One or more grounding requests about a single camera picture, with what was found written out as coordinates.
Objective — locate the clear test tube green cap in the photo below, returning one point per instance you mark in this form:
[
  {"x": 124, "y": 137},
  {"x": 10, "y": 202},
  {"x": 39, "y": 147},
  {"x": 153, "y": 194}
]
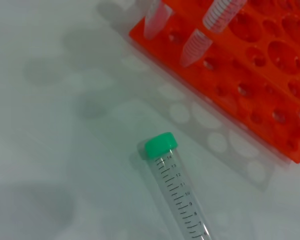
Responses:
[
  {"x": 177, "y": 195},
  {"x": 195, "y": 47},
  {"x": 156, "y": 20}
]

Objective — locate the orange plastic test tube rack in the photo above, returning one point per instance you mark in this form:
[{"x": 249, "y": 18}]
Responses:
[{"x": 230, "y": 75}]

